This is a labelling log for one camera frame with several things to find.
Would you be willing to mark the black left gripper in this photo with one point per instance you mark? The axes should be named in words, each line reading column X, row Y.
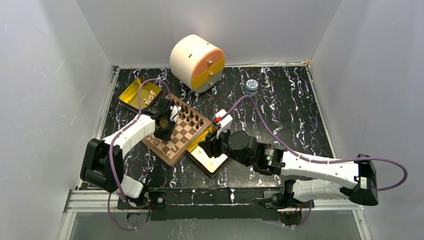
column 166, row 137

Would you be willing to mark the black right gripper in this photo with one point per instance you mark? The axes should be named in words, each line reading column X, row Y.
column 211, row 142

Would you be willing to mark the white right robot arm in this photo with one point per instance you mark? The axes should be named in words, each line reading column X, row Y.
column 327, row 177

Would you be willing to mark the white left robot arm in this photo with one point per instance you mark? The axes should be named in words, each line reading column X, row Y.
column 103, row 162

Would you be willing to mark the wooden chess board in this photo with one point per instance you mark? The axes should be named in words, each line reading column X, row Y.
column 179, row 138

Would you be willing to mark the dark chess pieces row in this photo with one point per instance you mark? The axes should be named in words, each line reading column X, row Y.
column 189, row 118

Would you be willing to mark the gold tin with white pieces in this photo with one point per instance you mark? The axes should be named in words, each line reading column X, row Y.
column 134, row 99

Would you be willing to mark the empty gold tin lid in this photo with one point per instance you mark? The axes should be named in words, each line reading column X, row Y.
column 210, row 165

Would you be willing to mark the small blue white jar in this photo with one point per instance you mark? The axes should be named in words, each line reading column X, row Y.
column 251, row 87

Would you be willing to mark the round pastel drawer cabinet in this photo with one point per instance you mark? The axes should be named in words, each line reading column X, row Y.
column 197, row 63

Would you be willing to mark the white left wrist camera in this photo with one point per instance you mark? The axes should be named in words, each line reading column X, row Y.
column 175, row 113

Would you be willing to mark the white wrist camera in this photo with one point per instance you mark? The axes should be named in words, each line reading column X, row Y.
column 175, row 113
column 222, row 122

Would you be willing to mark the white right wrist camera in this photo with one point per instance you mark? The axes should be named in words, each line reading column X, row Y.
column 222, row 122

